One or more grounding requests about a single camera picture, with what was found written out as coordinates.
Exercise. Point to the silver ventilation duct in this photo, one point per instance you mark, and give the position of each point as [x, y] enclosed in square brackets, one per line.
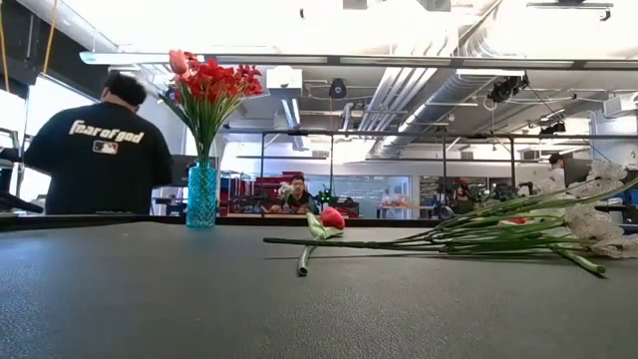
[438, 95]

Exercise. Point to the pink artificial tulip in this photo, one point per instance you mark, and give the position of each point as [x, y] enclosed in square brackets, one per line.
[178, 62]

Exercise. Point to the person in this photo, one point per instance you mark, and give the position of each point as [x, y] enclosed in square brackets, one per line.
[462, 192]
[299, 187]
[555, 160]
[99, 164]

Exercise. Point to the white artificial flower bunch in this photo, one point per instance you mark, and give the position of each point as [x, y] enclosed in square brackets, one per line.
[583, 261]
[349, 244]

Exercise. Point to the teal glass vase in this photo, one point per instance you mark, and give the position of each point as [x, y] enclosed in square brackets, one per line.
[202, 199]

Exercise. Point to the red storage bin rack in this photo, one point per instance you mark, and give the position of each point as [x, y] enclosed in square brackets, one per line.
[269, 184]

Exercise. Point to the black table mat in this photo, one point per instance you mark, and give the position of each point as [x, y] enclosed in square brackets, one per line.
[149, 309]

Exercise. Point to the black monitor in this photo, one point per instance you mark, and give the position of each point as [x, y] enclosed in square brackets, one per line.
[180, 169]
[578, 172]

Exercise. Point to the black aluminium table frame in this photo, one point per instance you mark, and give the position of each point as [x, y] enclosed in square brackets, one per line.
[399, 61]

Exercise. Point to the black hanging camera rig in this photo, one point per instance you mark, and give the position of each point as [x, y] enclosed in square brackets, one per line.
[506, 89]

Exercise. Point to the black background robot arm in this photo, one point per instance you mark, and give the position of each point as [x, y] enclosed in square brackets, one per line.
[329, 198]

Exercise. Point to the red artificial tulip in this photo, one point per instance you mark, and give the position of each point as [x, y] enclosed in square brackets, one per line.
[516, 221]
[332, 218]

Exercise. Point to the black overhead camera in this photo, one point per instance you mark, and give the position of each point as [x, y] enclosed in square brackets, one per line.
[338, 89]

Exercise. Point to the red artificial poppy bunch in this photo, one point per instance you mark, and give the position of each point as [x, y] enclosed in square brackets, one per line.
[209, 75]
[246, 80]

